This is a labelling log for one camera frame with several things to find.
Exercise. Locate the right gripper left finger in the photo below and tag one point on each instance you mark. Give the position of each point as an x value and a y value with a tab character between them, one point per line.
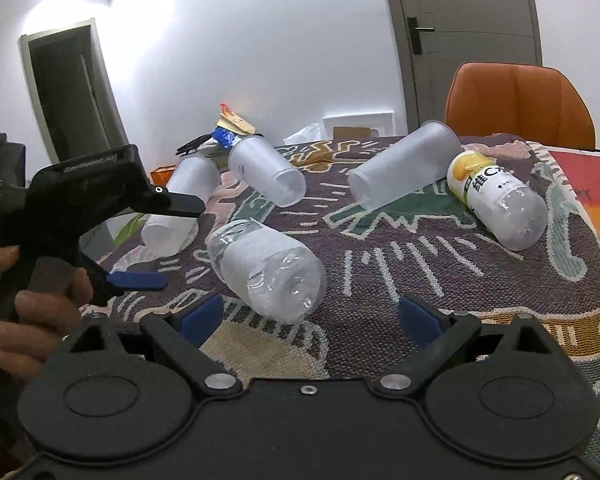
175	340

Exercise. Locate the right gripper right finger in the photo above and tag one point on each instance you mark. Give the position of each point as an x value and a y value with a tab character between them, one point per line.
442	340

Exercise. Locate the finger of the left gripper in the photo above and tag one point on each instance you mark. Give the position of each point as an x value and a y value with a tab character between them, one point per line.
125	280
161	201

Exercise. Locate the clear bottle white label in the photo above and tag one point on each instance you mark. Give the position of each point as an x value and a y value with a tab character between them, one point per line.
274	274

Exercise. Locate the frosted plastic cup left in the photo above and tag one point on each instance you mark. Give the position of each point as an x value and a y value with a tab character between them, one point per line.
194	180

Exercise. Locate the frosted plastic cup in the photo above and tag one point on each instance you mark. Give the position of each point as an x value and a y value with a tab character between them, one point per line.
194	180
419	159
257	163

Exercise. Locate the frosted plastic cup middle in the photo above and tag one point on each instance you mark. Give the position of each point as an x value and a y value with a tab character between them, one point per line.
257	163

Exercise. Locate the frosted plastic cup right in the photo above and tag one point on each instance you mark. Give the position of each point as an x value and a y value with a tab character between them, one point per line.
419	159

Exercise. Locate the person left hand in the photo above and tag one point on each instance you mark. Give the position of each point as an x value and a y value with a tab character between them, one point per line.
44	319

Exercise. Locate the blue plastic bag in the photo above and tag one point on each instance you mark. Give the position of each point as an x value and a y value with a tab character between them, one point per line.
226	138

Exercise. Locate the patterned woven table cloth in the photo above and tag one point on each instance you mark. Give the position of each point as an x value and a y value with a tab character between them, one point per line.
427	245

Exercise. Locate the yellow label drink bottle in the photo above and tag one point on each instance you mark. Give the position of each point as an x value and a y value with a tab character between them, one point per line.
514	214

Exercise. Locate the white plastic bag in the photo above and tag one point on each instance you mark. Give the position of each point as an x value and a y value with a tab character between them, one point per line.
310	133

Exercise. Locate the orange leather chair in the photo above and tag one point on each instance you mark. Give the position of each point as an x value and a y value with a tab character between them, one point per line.
536	103

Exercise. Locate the grey door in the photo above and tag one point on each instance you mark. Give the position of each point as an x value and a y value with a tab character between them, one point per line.
502	31

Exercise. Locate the black door handle lock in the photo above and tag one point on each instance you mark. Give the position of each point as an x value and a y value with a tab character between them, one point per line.
414	31

